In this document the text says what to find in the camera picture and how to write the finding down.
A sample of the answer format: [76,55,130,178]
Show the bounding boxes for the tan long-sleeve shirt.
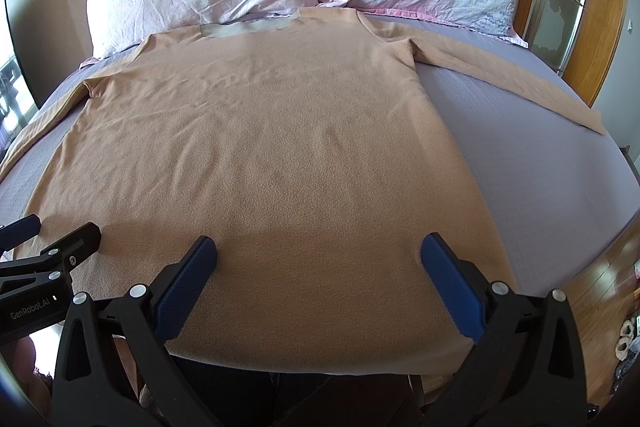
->
[1,8,603,375]

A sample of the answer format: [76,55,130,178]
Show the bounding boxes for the slippers on floor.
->
[614,314,638,362]

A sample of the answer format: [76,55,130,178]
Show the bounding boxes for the lilac bed sheet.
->
[0,13,640,298]

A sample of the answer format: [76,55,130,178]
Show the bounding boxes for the window with frame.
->
[0,0,38,157]

